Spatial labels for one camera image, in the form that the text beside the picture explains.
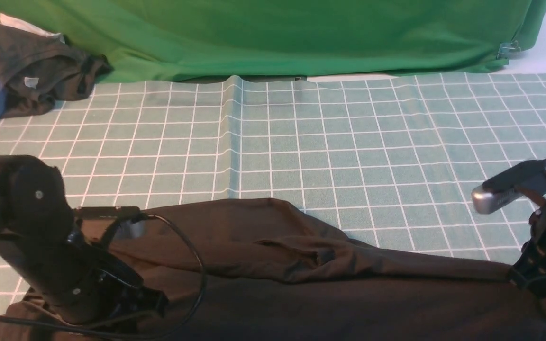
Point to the white garment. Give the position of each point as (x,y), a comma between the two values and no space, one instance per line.
(28,27)

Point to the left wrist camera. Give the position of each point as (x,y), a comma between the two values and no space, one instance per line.
(109,222)

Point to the metal binder clip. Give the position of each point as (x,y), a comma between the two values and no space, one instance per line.
(508,50)

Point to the green backdrop cloth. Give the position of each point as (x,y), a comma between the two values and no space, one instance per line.
(179,40)

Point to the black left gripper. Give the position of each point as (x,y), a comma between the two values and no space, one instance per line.
(107,291)

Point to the crumpled dark gray garment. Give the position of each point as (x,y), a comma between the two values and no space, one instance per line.
(38,71)

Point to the green checkered tablecloth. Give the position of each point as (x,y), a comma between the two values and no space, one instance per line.
(390,162)

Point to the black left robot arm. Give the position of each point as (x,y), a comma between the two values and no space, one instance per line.
(62,253)

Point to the dark gray long-sleeve top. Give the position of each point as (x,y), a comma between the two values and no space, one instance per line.
(277,274)

